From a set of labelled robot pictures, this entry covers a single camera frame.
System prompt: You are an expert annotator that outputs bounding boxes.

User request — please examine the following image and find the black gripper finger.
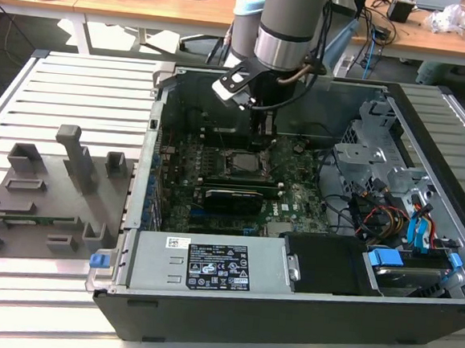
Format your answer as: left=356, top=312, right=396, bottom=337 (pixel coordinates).
left=248, top=101, right=281, bottom=153

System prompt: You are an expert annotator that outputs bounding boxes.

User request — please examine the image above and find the wire locking lever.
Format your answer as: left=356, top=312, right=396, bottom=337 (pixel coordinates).
left=212, top=125, right=228, bottom=151

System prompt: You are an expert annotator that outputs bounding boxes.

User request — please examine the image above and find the CPU socket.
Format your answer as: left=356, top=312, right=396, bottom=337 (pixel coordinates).
left=219, top=146, right=279, bottom=186

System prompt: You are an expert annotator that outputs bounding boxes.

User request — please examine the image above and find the black RAM slot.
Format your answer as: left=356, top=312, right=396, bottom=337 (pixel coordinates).
left=198, top=130, right=251, bottom=141
left=202, top=181, right=287, bottom=194
left=201, top=172, right=286, bottom=186
left=202, top=185, right=287, bottom=199
left=198, top=134, right=251, bottom=145
left=202, top=176, right=288, bottom=190
left=198, top=126, right=251, bottom=137
left=197, top=138, right=250, bottom=149

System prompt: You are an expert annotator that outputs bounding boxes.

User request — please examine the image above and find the green motherboard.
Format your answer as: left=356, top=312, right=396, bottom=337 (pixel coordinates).
left=150, top=124, right=337, bottom=245

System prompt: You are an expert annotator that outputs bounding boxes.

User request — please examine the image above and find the black graphics card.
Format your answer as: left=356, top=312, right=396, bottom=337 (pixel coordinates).
left=202, top=185, right=265, bottom=219

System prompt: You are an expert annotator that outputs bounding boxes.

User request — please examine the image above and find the metal drive cage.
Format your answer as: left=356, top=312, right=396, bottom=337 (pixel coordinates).
left=328, top=93, right=444, bottom=223

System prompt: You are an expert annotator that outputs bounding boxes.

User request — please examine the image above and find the small black box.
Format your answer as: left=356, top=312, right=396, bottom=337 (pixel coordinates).
left=386, top=0, right=415, bottom=24

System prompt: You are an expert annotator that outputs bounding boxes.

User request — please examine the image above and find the silver power supply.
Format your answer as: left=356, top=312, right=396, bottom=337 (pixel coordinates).
left=124, top=227, right=305, bottom=306

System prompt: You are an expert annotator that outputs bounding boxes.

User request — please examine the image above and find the black PC case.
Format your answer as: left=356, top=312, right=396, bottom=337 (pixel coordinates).
left=81, top=57, right=465, bottom=348

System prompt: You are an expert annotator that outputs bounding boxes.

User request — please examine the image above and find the grey flat device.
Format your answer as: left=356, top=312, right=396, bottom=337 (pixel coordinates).
left=413, top=0, right=461, bottom=11

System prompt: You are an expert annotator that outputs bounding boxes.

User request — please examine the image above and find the clear plastic bag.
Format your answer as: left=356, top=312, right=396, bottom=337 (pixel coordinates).
left=423, top=2, right=465, bottom=37

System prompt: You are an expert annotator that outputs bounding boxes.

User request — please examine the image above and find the hard disk in blue carrier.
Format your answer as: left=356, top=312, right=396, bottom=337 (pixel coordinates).
left=359, top=245, right=465, bottom=305

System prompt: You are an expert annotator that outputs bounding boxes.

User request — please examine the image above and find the blue case latch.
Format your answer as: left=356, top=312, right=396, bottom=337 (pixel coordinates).
left=89, top=253, right=111, bottom=272

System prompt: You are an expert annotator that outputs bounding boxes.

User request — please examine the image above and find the grey parts rack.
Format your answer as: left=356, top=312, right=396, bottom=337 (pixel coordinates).
left=0, top=118, right=140, bottom=271

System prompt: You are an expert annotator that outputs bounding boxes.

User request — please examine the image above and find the green RAM stick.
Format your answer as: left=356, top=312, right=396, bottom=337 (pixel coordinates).
left=1, top=212, right=76, bottom=227

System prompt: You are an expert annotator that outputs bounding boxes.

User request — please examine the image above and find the black camera bracket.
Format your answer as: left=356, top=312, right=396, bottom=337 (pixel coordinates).
left=218, top=57, right=269, bottom=99

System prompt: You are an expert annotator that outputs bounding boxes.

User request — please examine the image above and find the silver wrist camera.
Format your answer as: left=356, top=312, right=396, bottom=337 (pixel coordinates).
left=210, top=69, right=252, bottom=113

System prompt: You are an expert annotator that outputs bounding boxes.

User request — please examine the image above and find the thin black wire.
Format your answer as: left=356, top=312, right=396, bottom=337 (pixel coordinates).
left=312, top=146, right=358, bottom=203
left=299, top=121, right=343, bottom=143

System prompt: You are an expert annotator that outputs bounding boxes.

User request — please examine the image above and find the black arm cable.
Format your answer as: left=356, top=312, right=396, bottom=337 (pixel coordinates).
left=252, top=0, right=334, bottom=116

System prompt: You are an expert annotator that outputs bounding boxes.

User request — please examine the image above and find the thick black wire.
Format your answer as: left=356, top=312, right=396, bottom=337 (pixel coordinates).
left=322, top=203, right=366, bottom=238

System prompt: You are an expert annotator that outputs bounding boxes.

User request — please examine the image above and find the red wire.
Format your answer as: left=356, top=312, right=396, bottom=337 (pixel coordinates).
left=363, top=206, right=410, bottom=229

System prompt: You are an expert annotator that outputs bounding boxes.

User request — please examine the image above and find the yellow wire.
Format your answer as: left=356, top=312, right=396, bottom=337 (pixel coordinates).
left=374, top=211, right=406, bottom=239

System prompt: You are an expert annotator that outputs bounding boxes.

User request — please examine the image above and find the blue flat wire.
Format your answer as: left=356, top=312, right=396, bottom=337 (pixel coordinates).
left=415, top=212, right=436, bottom=256
left=405, top=215, right=422, bottom=249

